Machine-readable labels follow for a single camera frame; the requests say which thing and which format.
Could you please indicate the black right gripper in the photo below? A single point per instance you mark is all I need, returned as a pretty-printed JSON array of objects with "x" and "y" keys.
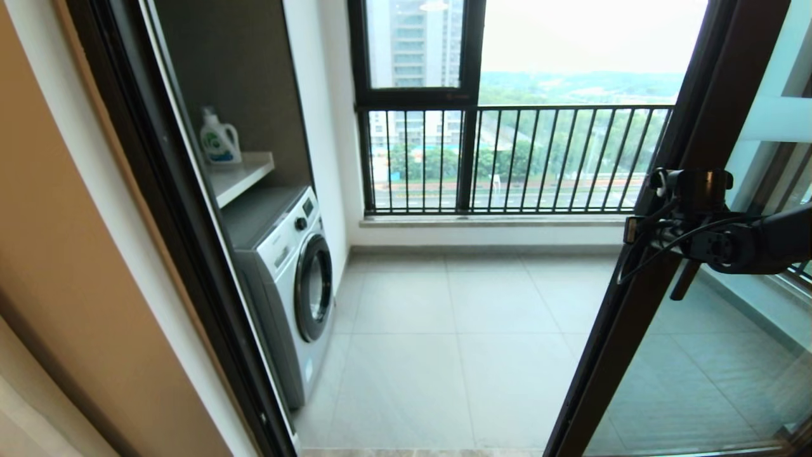
[{"x": 685, "y": 231}]

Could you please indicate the brown-framed sliding glass door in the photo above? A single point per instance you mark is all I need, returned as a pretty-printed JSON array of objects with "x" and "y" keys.
[{"x": 634, "y": 317}]

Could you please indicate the black balcony railing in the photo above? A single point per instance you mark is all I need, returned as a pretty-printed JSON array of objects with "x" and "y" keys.
[{"x": 539, "y": 107}]

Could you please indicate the grey stone window sill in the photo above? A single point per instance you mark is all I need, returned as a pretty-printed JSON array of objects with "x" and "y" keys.
[{"x": 476, "y": 220}]

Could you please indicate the white front-load washing machine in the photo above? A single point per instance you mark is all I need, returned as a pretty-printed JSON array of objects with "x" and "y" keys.
[{"x": 279, "y": 254}]

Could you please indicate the white laundry detergent bottle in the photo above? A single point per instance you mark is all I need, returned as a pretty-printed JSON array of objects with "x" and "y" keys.
[{"x": 219, "y": 141}]

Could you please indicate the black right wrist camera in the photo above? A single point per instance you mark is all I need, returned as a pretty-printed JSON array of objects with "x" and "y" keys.
[{"x": 691, "y": 187}]

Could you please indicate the dark window frame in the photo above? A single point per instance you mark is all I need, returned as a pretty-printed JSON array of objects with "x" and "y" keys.
[{"x": 469, "y": 158}]

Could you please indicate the white wall shelf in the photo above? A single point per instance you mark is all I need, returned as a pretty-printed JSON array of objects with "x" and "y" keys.
[{"x": 238, "y": 176}]

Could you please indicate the dark outer door frame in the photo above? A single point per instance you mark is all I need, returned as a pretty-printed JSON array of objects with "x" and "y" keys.
[{"x": 165, "y": 190}]

